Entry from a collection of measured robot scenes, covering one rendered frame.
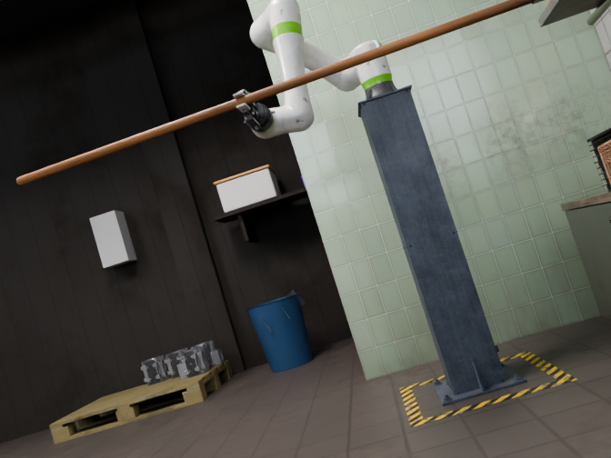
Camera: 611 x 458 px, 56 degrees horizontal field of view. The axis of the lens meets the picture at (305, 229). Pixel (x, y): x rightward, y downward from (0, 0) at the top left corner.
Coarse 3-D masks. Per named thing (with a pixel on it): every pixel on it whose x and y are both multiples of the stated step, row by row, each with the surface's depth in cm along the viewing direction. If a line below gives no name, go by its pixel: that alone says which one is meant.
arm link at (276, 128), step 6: (270, 108) 214; (276, 108) 212; (276, 114) 211; (276, 120) 210; (270, 126) 207; (276, 126) 211; (282, 126) 211; (258, 132) 209; (264, 132) 209; (270, 132) 212; (276, 132) 213; (282, 132) 213; (264, 138) 216
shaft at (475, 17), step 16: (512, 0) 169; (528, 0) 168; (464, 16) 171; (480, 16) 170; (432, 32) 172; (448, 32) 172; (384, 48) 174; (400, 48) 174; (336, 64) 176; (352, 64) 176; (288, 80) 178; (304, 80) 177; (256, 96) 179; (208, 112) 182; (224, 112) 182; (160, 128) 184; (176, 128) 184; (112, 144) 186; (128, 144) 186; (80, 160) 188; (32, 176) 190
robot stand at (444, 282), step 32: (384, 96) 228; (384, 128) 227; (416, 128) 226; (384, 160) 227; (416, 160) 226; (416, 192) 225; (416, 224) 225; (448, 224) 223; (416, 256) 224; (448, 256) 223; (416, 288) 241; (448, 288) 222; (448, 320) 222; (480, 320) 221; (448, 352) 221; (480, 352) 220; (416, 384) 258; (448, 384) 235; (480, 384) 215; (512, 384) 213; (544, 384) 203; (416, 416) 212
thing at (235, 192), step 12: (264, 168) 443; (228, 180) 446; (240, 180) 444; (252, 180) 443; (264, 180) 442; (276, 180) 475; (228, 192) 444; (240, 192) 444; (252, 192) 443; (264, 192) 442; (276, 192) 446; (228, 204) 444; (240, 204) 443
